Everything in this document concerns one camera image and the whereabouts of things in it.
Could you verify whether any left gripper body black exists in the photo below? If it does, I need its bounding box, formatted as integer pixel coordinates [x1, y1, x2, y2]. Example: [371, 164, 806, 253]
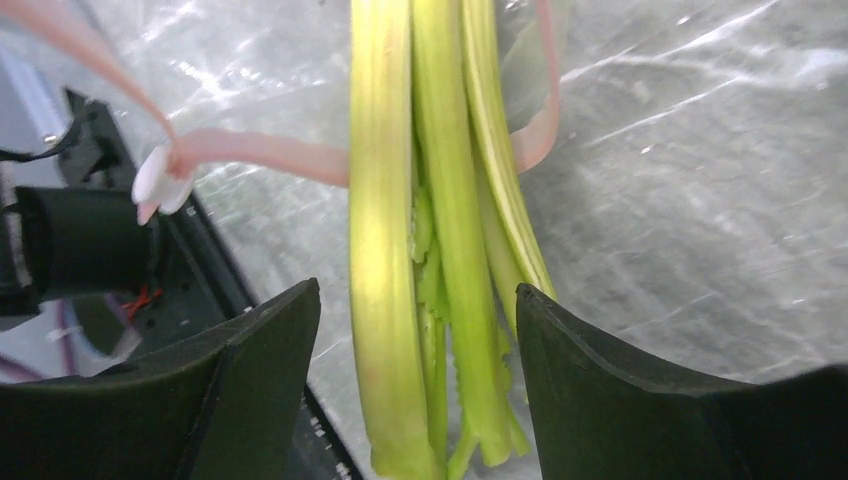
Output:
[1, 89, 252, 331]

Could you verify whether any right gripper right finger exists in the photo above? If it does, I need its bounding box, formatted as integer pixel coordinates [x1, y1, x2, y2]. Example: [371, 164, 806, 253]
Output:
[516, 284, 847, 480]

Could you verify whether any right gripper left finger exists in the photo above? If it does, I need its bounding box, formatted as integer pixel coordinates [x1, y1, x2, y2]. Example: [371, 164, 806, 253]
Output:
[1, 279, 321, 479]

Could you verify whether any green toy celery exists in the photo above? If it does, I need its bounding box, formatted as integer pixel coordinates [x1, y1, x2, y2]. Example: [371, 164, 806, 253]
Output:
[349, 1, 560, 479]

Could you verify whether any clear zip top bag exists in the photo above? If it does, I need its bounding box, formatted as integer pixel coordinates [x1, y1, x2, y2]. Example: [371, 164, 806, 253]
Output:
[0, 0, 848, 480]

